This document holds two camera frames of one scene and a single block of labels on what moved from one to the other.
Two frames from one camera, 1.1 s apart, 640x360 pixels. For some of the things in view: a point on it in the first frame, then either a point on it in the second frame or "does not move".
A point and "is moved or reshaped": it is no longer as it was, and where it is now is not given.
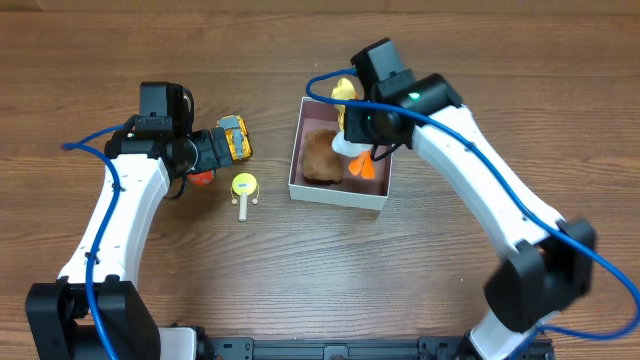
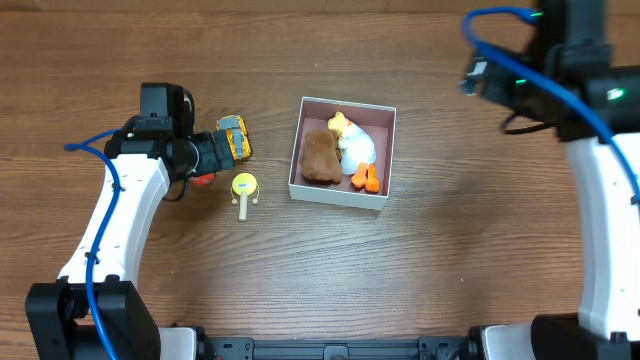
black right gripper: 357,128 -> 493,87
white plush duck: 362,162 is moved or reshaped
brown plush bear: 321,164 does not move
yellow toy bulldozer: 237,134 does not move
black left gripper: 220,148 does not move
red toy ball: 201,178 does not move
